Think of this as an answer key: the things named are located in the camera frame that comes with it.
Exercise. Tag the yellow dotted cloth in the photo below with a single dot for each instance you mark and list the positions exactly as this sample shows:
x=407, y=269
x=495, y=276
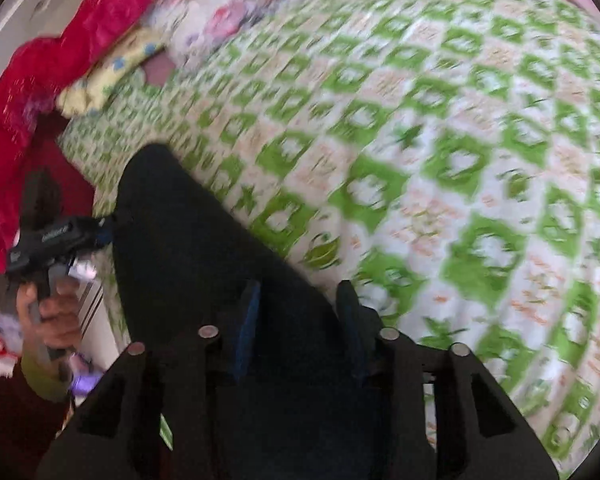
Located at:
x=112, y=72

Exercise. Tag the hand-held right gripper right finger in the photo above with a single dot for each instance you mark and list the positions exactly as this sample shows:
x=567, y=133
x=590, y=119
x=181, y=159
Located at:
x=349, y=317

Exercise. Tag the green patterned bedsheet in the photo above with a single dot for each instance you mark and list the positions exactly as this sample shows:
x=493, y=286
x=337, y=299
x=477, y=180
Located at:
x=430, y=160

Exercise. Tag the person's left forearm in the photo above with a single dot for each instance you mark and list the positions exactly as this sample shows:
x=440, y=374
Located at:
x=15, y=420

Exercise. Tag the white floral pillow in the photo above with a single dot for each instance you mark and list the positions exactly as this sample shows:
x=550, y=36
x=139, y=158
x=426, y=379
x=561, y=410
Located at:
x=215, y=15

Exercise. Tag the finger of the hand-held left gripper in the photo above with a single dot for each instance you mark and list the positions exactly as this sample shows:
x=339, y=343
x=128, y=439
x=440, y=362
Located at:
x=107, y=230

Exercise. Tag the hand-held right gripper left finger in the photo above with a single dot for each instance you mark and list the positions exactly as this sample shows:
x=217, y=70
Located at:
x=249, y=317

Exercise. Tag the red shiny blanket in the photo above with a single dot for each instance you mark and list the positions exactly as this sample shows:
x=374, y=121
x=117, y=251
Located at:
x=55, y=60

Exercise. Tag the black pants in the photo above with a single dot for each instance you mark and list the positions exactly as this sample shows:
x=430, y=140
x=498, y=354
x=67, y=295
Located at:
x=200, y=245

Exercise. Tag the person's left hand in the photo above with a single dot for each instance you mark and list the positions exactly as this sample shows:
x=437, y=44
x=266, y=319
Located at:
x=60, y=317

